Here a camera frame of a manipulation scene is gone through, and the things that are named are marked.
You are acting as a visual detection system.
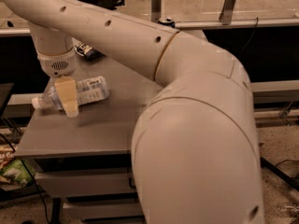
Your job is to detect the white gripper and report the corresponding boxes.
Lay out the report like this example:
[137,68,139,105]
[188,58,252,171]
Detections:
[37,49,78,118]

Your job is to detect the blue label plastic water bottle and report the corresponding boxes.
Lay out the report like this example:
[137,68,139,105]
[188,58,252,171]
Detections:
[32,76,109,110]

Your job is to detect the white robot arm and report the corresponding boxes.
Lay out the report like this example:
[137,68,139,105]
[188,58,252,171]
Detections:
[4,0,264,224]

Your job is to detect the crumpled blue chip bag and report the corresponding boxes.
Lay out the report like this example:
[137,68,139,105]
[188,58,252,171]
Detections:
[74,42,102,61]

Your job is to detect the grey drawer cabinet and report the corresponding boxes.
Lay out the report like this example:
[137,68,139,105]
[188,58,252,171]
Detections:
[14,30,264,224]

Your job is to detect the grey horizontal railing bar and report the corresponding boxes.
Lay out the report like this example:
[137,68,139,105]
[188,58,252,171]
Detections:
[0,18,299,37]

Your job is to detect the green snack bag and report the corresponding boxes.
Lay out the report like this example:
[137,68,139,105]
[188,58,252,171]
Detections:
[0,160,36,187]

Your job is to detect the blue soda can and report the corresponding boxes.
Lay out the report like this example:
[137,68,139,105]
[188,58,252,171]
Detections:
[158,17,175,27]

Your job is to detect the black stand leg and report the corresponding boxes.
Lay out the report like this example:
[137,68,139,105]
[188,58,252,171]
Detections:
[260,157,299,191]

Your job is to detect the black floor cable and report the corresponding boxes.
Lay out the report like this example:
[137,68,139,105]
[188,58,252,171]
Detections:
[0,133,50,224]

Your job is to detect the middle metal railing bracket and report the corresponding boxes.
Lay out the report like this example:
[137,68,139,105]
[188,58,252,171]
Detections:
[151,0,162,22]

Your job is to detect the metal railing bracket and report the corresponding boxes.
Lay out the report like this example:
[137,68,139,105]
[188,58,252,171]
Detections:
[151,0,162,22]
[219,0,236,25]

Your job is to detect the right metal railing bracket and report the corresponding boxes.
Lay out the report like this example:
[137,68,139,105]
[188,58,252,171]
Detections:
[219,0,236,25]

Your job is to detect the black hanging cable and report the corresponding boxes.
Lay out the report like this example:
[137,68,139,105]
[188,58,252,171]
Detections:
[237,16,260,58]

